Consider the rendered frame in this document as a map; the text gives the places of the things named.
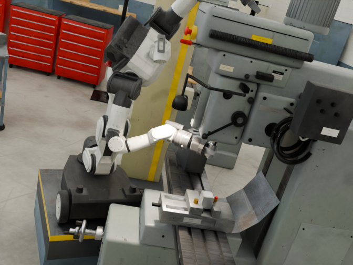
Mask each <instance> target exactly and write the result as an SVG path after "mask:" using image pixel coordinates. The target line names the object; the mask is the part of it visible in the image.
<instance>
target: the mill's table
mask: <svg viewBox="0 0 353 265"><path fill-rule="evenodd" d="M164 163H165V172H166V177H167V185H168V194H172V195H179V196H184V195H185V192H186V190H187V189H188V190H195V191H198V193H199V196H200V194H201V190H204V191H210V192H212V189H211V186H210V183H209V180H208V178H207V174H206V171H205V169H204V170H203V173H202V174H200V173H194V172H186V171H184V170H183V168H182V166H181V163H180V161H179V159H178V157H177V150H175V151H173V149H169V148H167V150H166V153H165V157H164ZM172 228H173V236H174V245H175V254H176V262H177V265H236V264H235V261H234V258H233V255H232V252H231V248H230V245H229V242H228V240H227V236H226V233H225V232H222V231H215V230H207V229H200V228H192V227H185V226H178V225H172Z"/></svg>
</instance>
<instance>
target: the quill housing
mask: <svg viewBox="0 0 353 265"><path fill-rule="evenodd" d="M240 83H245V84H246V85H247V86H248V87H249V88H250V91H249V93H248V94H246V96H245V97H242V96H237V95H232V94H227V93H223V92H219V91H214V90H210V93H209V97H208V99H207V103H206V107H205V110H204V113H203V117H202V120H201V124H200V127H199V128H198V129H199V132H200V135H201V136H202V134H203V133H206V134H208V133H210V132H212V131H214V130H216V129H218V128H221V127H223V126H225V125H227V124H229V123H231V116H232V114H233V113H234V112H236V111H242V112H244V113H245V115H246V116H247V117H248V115H249V112H250V109H251V106H252V104H249V103H248V102H247V100H248V98H249V97H253V98H254V97H255V94H256V91H257V87H258V85H257V83H255V82H252V81H247V80H242V79H238V78H234V77H229V76H225V75H220V74H216V73H215V72H214V71H213V70H211V73H210V77H209V81H208V84H210V85H211V87H214V88H219V89H225V90H230V91H234V92H238V93H243V92H242V90H241V89H240V88H239V86H240ZM244 126H245V125H244ZM244 126H243V127H235V126H234V125H231V126H229V127H226V128H224V129H222V130H220V131H218V132H216V133H214V134H212V135H210V136H208V138H207V139H206V140H209V141H214V142H219V143H223V144H228V145H237V144H238V143H239V141H240V138H241V135H242V132H243V129H244Z"/></svg>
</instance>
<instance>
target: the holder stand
mask: <svg viewBox="0 0 353 265"><path fill-rule="evenodd" d="M184 130H185V131H187V132H190V133H192V134H193V137H199V138H202V137H201V135H200V132H199V130H197V129H193V128H190V129H185V128H184ZM176 155H177V157H178V159H179V161H180V163H181V166H182V168H183V170H184V171H186V172H194V173H200V174H202V173H203V170H204V167H205V164H206V161H207V158H206V156H205V155H204V153H202V155H198V154H197V153H196V152H194V151H191V150H190V148H189V149H188V150H185V149H182V148H180V147H179V148H178V151H177V154H176Z"/></svg>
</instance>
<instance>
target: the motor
mask: <svg viewBox="0 0 353 265"><path fill-rule="evenodd" d="M340 1H341V0H290V4H289V6H288V9H287V12H286V15H285V16H286V17H285V18H284V21H283V23H284V24H286V25H289V26H293V27H297V28H300V29H303V30H307V31H310V32H314V33H318V34H322V35H328V33H329V28H330V27H331V25H332V22H333V20H334V17H335V15H336V12H337V9H338V6H339V4H340Z"/></svg>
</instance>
